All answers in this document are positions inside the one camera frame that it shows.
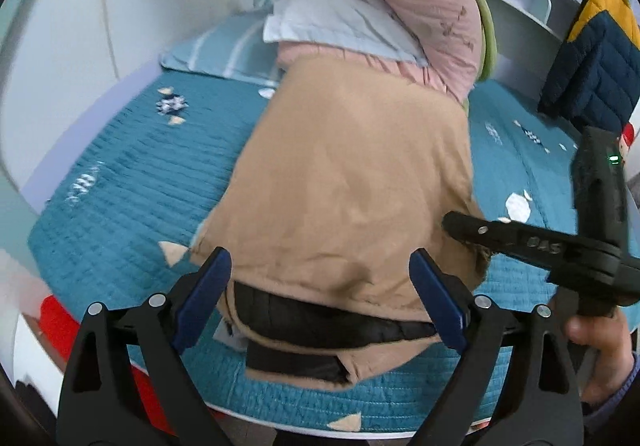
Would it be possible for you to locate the tan garment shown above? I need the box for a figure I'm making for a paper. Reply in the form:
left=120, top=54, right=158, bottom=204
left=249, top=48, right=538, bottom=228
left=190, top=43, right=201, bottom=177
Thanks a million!
left=191, top=56, right=488, bottom=391

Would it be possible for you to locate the right hand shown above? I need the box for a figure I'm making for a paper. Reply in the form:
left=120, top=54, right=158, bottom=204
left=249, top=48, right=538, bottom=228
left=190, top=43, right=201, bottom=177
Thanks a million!
left=565, top=307, right=634, bottom=406

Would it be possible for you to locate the red cartoon bag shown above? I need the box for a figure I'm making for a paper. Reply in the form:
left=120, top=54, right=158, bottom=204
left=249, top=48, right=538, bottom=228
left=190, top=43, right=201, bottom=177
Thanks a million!
left=618, top=122, right=636, bottom=152

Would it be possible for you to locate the teal quilted bedspread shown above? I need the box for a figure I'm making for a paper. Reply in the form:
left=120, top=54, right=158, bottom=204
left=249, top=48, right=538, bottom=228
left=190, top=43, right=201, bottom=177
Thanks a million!
left=28, top=71, right=578, bottom=434

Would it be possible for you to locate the navy and yellow puffer jacket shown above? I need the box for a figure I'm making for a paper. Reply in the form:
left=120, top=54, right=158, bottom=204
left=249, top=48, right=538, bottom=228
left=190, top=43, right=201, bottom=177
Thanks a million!
left=538, top=0, right=639, bottom=135

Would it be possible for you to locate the striped light blue pillow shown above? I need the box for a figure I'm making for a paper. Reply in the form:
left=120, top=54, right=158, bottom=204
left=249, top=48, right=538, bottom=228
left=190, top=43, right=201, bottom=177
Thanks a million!
left=160, top=8, right=283, bottom=88

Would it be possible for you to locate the white pillow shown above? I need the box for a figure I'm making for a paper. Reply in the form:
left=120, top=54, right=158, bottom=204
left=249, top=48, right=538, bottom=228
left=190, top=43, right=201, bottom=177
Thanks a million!
left=262, top=0, right=428, bottom=67

